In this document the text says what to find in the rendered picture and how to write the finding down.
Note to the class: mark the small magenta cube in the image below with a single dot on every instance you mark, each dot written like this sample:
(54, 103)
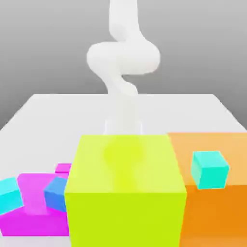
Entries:
(63, 167)

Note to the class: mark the large magenta box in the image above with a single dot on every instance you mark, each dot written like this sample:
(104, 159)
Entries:
(34, 222)

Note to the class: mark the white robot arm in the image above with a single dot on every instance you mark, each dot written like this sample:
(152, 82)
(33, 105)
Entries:
(123, 56)

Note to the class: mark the large orange box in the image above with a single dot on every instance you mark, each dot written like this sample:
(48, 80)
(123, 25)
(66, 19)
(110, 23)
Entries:
(216, 212)

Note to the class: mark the small cyan cube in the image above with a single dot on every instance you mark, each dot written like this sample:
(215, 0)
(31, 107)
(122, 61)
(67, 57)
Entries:
(8, 194)

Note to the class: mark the small turquoise cube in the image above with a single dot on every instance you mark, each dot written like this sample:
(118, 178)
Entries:
(210, 171)

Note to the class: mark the small blue cube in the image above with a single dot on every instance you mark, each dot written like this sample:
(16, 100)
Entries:
(55, 194)

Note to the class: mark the large yellow-green box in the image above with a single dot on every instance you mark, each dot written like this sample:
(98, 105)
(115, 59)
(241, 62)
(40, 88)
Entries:
(125, 212)

